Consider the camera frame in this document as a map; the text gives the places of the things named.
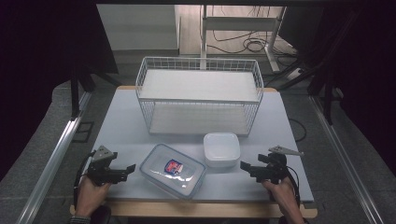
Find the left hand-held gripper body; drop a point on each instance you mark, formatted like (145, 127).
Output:
(102, 169)

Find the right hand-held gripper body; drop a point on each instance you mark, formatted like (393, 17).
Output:
(274, 168)

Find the white square bowl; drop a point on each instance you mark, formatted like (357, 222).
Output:
(221, 150)

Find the clear plastic food container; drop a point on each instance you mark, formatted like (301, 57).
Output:
(172, 170)

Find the person's right hand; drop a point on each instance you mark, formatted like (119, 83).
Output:
(280, 194)

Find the person's left hand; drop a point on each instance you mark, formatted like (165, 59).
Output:
(91, 196)

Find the black metal stand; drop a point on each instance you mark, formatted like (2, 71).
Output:
(74, 93)
(327, 93)

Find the black curtain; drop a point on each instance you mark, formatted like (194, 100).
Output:
(31, 62)
(367, 62)

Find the white cabinet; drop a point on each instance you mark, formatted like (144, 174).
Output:
(137, 26)

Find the aluminium rail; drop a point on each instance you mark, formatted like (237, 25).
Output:
(342, 155)
(53, 158)

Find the white metal desk frame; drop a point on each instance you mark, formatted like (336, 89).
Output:
(239, 23)

